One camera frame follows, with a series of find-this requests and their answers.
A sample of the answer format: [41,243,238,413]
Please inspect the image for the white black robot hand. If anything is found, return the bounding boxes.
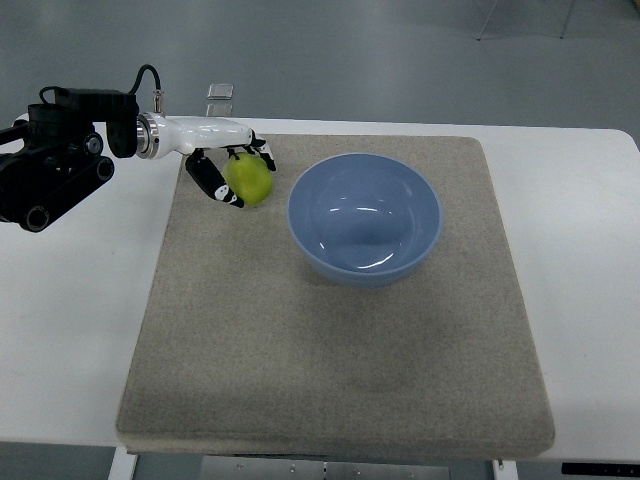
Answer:
[137,113,276,208]

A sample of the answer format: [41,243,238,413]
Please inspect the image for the green pear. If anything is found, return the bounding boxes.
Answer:
[222,153,273,206]

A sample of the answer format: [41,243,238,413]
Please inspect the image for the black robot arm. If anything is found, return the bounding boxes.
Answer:
[1,64,162,233]

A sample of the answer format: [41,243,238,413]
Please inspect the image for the blue bowl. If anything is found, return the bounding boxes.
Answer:
[286,153,444,288]

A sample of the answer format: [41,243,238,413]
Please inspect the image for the lower floor socket plate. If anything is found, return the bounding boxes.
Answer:
[206,103,233,117]

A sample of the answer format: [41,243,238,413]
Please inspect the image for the floor socket plate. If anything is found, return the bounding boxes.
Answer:
[207,83,234,100]
[206,103,233,117]

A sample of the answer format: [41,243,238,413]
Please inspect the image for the upper floor socket plate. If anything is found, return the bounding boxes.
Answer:
[207,83,234,100]

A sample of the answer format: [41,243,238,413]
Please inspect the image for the grey felt mat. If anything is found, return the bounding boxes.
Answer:
[116,135,555,463]

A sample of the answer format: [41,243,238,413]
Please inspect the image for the metal chair legs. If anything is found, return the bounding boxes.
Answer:
[474,1,578,42]

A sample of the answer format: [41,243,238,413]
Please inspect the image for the white table frame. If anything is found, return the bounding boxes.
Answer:
[107,447,639,479]

